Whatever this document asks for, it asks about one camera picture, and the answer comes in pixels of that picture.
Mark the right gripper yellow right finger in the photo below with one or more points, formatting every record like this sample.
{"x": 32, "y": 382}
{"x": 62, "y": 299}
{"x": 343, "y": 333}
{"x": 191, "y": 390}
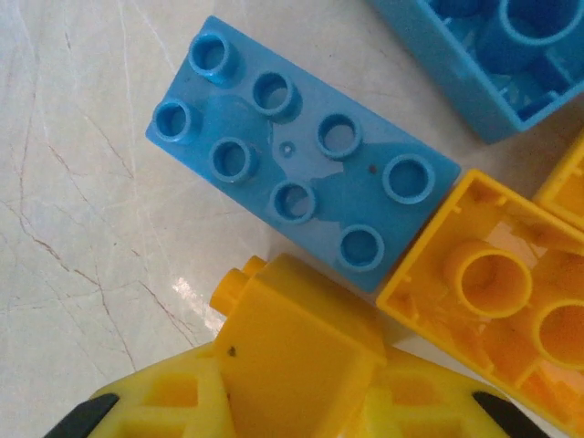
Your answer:
{"x": 410, "y": 410}

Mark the blue lego brick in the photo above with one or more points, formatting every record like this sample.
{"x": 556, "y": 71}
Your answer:
{"x": 347, "y": 196}
{"x": 456, "y": 59}

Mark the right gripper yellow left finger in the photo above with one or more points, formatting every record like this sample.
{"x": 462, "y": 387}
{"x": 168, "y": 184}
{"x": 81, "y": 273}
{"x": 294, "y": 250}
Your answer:
{"x": 137, "y": 420}

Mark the yellow lego brick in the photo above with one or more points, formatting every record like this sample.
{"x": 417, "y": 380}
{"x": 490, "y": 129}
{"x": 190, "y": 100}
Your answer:
{"x": 495, "y": 278}
{"x": 296, "y": 342}
{"x": 566, "y": 182}

